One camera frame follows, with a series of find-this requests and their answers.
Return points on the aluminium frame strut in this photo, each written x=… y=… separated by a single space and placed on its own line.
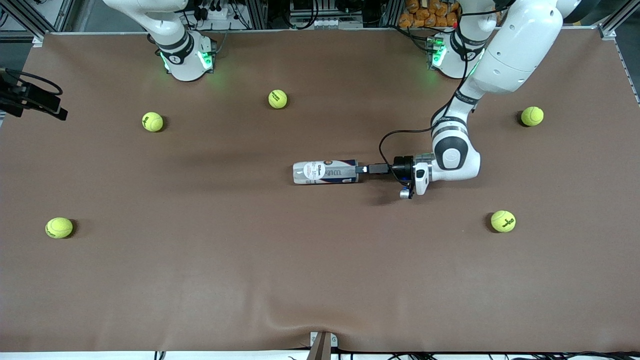
x=30 y=25
x=612 y=22

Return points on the yellow tennis ball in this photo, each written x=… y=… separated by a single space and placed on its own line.
x=59 y=227
x=503 y=221
x=152 y=121
x=277 y=98
x=531 y=116

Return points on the orange packets pile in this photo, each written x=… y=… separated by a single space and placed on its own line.
x=425 y=15

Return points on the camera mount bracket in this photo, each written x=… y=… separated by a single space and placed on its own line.
x=322 y=350

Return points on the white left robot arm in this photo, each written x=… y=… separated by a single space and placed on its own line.
x=520 y=45

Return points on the brown table cover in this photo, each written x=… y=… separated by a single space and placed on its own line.
x=320 y=250

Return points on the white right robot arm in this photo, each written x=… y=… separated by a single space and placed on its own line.
x=182 y=60

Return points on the aluminium frame post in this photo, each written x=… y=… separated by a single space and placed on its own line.
x=257 y=12
x=392 y=12

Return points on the white terminal block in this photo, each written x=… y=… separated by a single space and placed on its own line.
x=330 y=23

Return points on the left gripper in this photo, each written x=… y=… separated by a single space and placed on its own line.
x=402 y=168

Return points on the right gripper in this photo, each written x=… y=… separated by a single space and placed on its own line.
x=31 y=97

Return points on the clear tennis ball can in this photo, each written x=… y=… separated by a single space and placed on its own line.
x=325 y=171

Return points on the white power strip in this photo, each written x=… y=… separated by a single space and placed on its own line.
x=215 y=14

